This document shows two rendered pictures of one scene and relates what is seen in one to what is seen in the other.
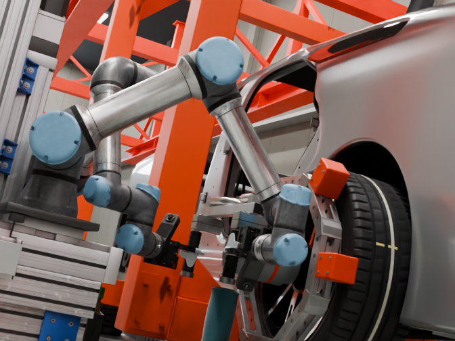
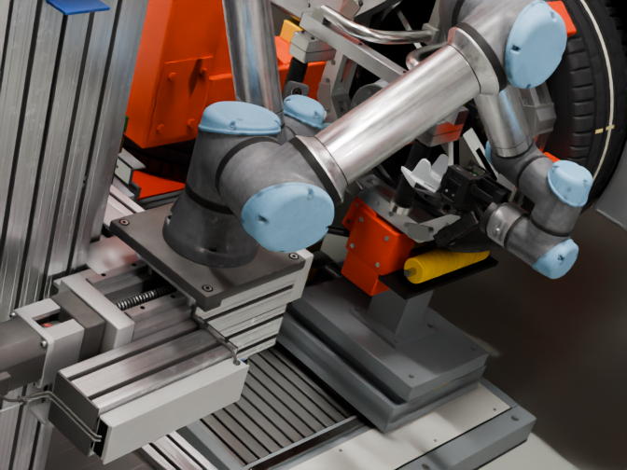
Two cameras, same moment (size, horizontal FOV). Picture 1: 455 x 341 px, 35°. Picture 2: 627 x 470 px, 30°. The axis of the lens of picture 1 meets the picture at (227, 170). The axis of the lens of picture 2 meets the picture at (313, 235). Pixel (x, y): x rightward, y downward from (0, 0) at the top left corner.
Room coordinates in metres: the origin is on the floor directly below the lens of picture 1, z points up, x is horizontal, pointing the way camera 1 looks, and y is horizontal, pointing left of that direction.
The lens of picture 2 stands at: (0.42, 1.14, 1.78)
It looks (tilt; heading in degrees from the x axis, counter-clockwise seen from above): 30 degrees down; 327
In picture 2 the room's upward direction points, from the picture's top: 17 degrees clockwise
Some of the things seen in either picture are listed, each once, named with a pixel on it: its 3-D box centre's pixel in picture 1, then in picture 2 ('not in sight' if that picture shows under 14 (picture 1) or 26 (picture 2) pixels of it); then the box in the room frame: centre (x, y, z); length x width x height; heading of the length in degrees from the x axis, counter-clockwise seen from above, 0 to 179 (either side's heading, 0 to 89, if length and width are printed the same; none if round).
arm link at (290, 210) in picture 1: (291, 209); (556, 192); (1.75, -0.17, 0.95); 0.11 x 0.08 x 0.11; 6
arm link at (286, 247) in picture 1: (284, 248); (542, 245); (1.73, -0.17, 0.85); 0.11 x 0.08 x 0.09; 21
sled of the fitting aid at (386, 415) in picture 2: not in sight; (365, 338); (2.36, -0.36, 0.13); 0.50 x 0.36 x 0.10; 20
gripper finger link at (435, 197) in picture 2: (236, 252); (436, 195); (1.93, -0.07, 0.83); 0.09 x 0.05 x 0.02; 30
